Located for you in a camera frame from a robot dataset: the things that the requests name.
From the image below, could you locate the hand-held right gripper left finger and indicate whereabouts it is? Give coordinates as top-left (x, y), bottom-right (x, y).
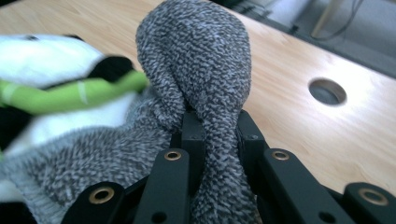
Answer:
top-left (169, 110), bottom-right (207, 195)

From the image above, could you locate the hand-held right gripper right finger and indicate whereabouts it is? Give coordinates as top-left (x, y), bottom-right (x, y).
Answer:
top-left (236, 108), bottom-right (269, 185)

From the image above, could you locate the grey towel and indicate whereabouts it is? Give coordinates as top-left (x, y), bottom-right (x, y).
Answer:
top-left (0, 0), bottom-right (263, 224)

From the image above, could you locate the black and white panda plush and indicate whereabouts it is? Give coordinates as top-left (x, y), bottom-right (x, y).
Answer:
top-left (0, 33), bottom-right (150, 224)

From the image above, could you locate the black floor cable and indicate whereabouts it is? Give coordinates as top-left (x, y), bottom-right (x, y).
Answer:
top-left (310, 0), bottom-right (366, 41)

